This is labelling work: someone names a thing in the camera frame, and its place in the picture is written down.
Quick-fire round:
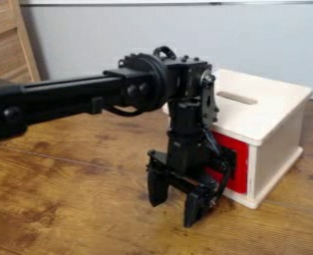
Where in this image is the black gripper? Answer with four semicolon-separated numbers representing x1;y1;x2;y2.
148;128;221;228

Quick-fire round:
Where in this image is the wooden slatted panel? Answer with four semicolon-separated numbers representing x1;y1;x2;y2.
0;0;39;82

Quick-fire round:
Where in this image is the black metal drawer handle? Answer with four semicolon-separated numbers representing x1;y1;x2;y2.
208;146;236;204

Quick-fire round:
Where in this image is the light wooden box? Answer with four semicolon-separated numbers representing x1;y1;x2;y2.
160;68;313;210

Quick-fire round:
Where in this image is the red drawer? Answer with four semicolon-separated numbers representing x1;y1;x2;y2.
212;131;248;193

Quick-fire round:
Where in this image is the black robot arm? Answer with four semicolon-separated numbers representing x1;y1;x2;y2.
0;46;232;227

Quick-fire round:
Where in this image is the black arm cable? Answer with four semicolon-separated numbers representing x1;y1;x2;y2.
102;104;146;118

